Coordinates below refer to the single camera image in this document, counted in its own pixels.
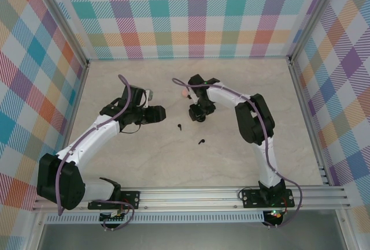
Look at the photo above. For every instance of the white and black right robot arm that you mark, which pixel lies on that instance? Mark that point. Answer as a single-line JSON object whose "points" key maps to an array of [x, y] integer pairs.
{"points": [[225, 95]]}

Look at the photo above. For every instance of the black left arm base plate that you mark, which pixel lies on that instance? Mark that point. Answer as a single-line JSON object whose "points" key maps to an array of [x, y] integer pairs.
{"points": [[131, 199]]}

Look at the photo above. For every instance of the aluminium frame post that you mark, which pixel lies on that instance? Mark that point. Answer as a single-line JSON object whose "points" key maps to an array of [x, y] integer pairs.
{"points": [[60, 16], [315, 16]]}

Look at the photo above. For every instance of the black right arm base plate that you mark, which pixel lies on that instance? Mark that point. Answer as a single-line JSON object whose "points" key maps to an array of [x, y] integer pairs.
{"points": [[250, 199]]}

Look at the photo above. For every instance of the aluminium table side rail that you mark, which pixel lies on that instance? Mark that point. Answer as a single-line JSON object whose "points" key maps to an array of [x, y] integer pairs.
{"points": [[81, 88], [302, 88]]}

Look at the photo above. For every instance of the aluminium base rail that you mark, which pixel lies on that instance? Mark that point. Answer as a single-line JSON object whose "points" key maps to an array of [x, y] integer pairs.
{"points": [[188, 198]]}

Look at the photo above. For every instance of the black earbud charging case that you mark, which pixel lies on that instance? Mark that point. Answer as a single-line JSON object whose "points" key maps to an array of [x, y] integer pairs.
{"points": [[201, 119]]}

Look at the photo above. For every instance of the pink earbud charging case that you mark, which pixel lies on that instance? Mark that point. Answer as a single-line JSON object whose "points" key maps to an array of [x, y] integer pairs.
{"points": [[184, 92]]}

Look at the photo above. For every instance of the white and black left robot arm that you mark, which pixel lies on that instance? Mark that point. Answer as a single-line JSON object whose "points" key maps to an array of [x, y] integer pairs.
{"points": [[86, 143]]}

